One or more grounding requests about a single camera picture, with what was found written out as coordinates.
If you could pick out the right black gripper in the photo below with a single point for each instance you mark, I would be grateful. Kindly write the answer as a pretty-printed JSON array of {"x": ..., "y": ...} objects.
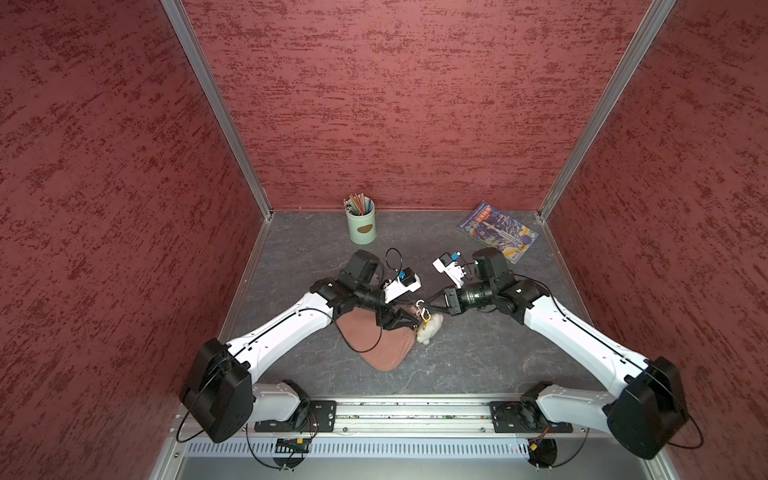
[{"x": 453, "y": 299}]

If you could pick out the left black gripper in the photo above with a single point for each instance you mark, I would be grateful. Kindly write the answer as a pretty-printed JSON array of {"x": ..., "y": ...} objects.
[{"x": 389, "y": 319}]

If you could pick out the white plush keychain decoration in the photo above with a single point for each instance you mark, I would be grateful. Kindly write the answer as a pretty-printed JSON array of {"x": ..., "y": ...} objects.
[{"x": 429, "y": 328}]

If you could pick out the pink corduroy shoulder bag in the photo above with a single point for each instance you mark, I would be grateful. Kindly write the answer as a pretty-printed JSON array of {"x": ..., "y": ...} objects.
[{"x": 384, "y": 350}]

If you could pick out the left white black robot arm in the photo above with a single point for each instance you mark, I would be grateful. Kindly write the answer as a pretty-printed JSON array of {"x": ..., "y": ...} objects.
[{"x": 239, "y": 363}]

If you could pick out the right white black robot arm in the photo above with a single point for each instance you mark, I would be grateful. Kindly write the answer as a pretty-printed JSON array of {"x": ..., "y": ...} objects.
[{"x": 642, "y": 402}]

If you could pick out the colourful comic book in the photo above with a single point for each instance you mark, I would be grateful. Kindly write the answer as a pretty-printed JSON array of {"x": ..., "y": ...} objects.
[{"x": 494, "y": 228}]

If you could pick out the green pencil cup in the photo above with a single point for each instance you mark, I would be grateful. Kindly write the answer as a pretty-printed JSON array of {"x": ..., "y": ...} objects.
[{"x": 361, "y": 228}]

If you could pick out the coloured pencils bundle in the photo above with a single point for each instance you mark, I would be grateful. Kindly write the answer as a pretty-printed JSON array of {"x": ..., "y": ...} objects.
[{"x": 358, "y": 205}]

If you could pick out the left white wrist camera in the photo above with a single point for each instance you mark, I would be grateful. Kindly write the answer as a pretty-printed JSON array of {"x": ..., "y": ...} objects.
[{"x": 407, "y": 281}]

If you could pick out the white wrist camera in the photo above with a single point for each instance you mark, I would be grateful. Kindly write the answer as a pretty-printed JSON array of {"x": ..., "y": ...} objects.
[
  {"x": 407, "y": 281},
  {"x": 450, "y": 265}
]

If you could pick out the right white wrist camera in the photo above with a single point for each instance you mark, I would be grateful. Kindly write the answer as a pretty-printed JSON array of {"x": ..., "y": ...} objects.
[{"x": 450, "y": 265}]

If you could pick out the aluminium front rail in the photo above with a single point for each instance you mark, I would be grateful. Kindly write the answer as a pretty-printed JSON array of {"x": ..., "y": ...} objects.
[{"x": 414, "y": 414}]

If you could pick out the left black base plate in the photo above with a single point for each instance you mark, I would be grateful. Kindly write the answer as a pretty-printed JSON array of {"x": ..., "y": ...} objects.
[{"x": 311, "y": 416}]

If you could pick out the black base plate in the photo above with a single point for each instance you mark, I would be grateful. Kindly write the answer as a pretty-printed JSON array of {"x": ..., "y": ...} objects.
[
  {"x": 504, "y": 417},
  {"x": 311, "y": 416}
]

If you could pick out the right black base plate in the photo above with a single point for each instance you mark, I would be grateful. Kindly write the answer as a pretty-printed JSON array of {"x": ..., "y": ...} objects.
[{"x": 504, "y": 417}]

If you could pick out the left aluminium corner post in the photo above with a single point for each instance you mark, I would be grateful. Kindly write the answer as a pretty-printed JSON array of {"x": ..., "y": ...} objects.
[{"x": 184, "y": 32}]

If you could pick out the aluminium corner post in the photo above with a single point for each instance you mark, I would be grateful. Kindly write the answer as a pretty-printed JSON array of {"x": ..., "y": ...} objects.
[
  {"x": 646, "y": 32},
  {"x": 184, "y": 32}
]

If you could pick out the right aluminium corner post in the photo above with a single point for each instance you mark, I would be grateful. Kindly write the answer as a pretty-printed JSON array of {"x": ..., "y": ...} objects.
[{"x": 646, "y": 32}]

